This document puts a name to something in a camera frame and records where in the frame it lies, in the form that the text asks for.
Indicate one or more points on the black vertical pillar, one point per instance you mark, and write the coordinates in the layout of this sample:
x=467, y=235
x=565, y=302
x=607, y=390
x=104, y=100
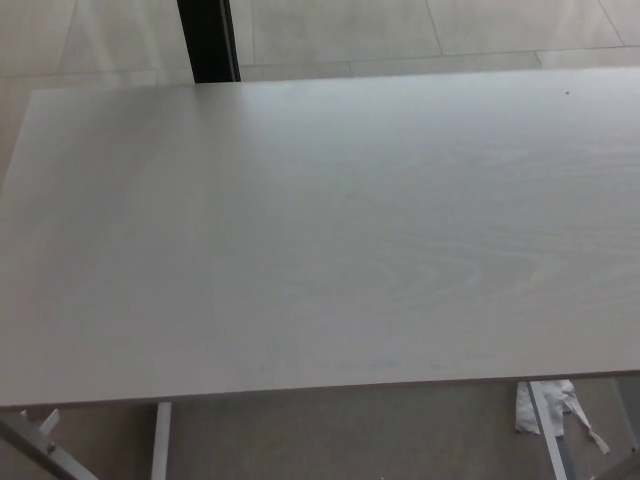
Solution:
x=206, y=40

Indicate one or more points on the white table leg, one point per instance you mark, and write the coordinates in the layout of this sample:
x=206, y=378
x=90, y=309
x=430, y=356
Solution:
x=547, y=432
x=161, y=442

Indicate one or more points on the crumpled white paper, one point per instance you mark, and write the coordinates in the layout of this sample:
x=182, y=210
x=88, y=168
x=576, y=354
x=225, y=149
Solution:
x=524, y=412

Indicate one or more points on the thin white paper strip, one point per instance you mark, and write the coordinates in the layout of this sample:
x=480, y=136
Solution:
x=587, y=429

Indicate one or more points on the white metal bracket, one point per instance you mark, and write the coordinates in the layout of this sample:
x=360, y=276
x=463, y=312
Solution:
x=49, y=422

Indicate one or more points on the grey diagonal frame bar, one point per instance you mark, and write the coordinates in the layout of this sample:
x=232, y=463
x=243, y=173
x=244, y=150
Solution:
x=35, y=452

